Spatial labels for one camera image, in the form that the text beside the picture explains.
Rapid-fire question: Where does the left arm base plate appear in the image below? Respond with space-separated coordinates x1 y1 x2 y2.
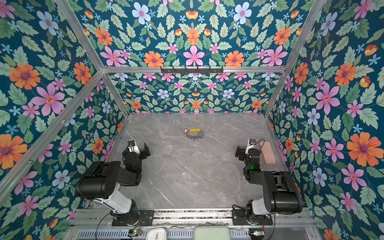
112 210 155 227

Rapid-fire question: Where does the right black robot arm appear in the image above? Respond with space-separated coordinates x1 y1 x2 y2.
232 146 303 226

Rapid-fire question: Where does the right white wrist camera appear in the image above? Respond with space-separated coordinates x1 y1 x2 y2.
245 139 257 155

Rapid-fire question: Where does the pink eraser case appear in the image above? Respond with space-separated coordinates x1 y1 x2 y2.
259 141 277 165

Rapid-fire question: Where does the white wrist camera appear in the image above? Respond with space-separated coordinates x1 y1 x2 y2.
245 139 257 155
127 140 140 154

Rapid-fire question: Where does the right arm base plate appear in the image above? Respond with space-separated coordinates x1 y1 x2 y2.
231 209 274 226

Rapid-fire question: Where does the white clock at front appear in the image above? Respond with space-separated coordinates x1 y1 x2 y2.
146 228 168 240

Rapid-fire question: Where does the black hook rail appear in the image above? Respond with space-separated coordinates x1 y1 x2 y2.
160 67 224 74

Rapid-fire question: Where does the aluminium front rail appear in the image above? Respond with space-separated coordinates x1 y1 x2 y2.
69 208 315 228

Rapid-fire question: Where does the pale green box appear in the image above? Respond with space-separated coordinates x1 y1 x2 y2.
193 226 232 240

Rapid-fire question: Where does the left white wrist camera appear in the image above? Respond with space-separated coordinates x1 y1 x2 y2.
127 140 140 154

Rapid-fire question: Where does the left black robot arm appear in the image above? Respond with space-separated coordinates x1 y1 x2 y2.
76 140 151 226

